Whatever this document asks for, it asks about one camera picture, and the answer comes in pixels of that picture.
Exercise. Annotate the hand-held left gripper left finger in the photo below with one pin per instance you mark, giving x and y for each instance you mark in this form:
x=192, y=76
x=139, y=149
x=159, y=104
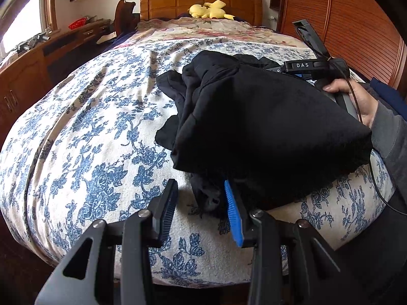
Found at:
x=168, y=216

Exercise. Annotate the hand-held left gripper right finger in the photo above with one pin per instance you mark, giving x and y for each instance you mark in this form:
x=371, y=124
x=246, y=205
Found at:
x=233, y=216

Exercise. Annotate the folded navy garment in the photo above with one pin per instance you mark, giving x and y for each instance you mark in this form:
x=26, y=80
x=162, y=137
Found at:
x=392, y=97

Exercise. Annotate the wooden chair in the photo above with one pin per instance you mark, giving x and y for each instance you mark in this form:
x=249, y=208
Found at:
x=124, y=16

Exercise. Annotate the black devices on desk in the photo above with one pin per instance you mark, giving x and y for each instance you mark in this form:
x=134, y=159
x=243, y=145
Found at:
x=31, y=41

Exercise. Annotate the person's dark clothing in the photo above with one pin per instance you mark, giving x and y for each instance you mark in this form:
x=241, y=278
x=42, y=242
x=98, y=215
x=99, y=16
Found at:
x=381, y=260

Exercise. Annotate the person's right forearm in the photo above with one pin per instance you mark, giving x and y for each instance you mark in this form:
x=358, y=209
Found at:
x=391, y=139

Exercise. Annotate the yellow plush toy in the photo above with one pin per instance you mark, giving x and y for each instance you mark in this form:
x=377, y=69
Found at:
x=210, y=11

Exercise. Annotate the pink floral quilt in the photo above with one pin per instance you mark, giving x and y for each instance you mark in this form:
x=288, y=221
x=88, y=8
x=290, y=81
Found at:
x=190, y=30

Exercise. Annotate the wooden desk with cabinets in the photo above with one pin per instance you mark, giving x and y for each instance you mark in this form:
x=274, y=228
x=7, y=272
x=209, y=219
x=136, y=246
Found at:
x=28, y=76

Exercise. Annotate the wooden bed headboard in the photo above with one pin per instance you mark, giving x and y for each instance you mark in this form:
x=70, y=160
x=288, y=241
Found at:
x=165, y=1

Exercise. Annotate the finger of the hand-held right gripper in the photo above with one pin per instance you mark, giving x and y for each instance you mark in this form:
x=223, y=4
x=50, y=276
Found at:
x=299, y=75

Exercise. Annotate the wooden framed window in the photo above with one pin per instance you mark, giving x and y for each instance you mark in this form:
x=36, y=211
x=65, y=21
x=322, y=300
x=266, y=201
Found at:
x=22, y=28

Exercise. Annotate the wooden slatted wardrobe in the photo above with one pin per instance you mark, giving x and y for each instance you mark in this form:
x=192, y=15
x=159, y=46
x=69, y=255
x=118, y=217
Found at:
x=356, y=22

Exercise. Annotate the black double-breasted coat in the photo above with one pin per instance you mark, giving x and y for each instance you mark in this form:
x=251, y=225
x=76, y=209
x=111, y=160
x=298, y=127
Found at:
x=260, y=117

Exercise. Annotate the blue floral bedspread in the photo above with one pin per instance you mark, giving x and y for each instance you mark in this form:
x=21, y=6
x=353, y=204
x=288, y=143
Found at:
x=95, y=133

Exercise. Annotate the person's right hand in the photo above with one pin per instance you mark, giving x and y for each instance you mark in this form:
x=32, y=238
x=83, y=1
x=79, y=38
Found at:
x=362, y=98

